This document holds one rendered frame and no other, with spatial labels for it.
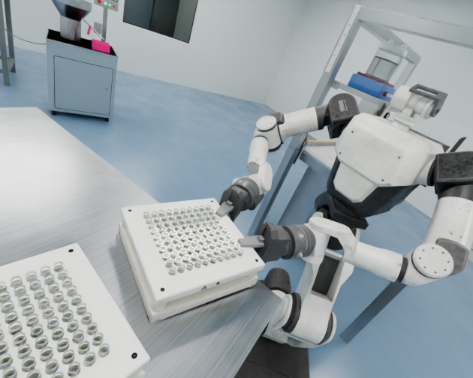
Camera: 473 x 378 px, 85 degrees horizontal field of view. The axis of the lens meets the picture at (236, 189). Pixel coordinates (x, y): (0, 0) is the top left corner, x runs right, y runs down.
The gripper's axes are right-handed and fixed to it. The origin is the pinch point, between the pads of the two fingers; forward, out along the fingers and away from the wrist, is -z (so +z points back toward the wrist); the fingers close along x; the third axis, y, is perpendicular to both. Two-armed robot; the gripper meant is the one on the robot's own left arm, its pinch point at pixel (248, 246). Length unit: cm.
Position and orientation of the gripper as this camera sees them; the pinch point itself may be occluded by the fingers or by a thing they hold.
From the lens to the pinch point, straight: 62.9
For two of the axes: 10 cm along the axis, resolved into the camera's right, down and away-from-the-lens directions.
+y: -4.0, -5.8, 7.1
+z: 8.6, 0.2, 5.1
